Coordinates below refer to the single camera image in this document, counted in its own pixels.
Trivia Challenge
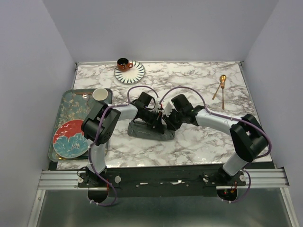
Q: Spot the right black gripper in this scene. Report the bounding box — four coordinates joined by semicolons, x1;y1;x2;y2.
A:
161;108;185;131

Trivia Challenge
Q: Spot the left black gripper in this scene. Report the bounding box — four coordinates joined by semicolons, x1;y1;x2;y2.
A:
141;108;164;134

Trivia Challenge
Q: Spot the grey cloth napkin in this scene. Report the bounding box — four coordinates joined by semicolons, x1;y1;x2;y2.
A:
127;121;175;141

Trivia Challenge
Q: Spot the copper fork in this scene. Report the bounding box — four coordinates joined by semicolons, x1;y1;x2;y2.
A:
221;85;225;110

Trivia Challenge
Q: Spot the gold spoon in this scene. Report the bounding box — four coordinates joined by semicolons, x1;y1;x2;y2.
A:
212;74;227;100

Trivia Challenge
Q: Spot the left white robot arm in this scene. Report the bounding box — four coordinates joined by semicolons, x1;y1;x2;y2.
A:
81;92;166;187

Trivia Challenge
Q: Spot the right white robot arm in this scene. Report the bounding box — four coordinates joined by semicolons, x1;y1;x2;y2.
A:
163;94;269;185

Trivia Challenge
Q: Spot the white striped saucer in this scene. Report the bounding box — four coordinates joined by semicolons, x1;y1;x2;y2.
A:
114;60;145;84

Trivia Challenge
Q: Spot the white and green cup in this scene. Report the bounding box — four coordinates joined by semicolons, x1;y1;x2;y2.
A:
92;88;108;101

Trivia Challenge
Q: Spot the red and black cup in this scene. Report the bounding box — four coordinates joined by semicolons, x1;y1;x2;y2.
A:
117;58;134;71

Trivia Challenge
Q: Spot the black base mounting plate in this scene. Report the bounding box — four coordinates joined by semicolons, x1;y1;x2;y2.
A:
78;164;247;198

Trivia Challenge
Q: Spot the silver spoon on tray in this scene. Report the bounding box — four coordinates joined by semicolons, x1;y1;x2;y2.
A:
82;94;90;106

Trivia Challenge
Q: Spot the green floral tray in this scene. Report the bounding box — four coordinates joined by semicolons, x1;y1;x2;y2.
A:
48;88;114;162

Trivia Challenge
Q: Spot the red and blue plate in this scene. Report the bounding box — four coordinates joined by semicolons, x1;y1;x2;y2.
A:
52;119;89;159

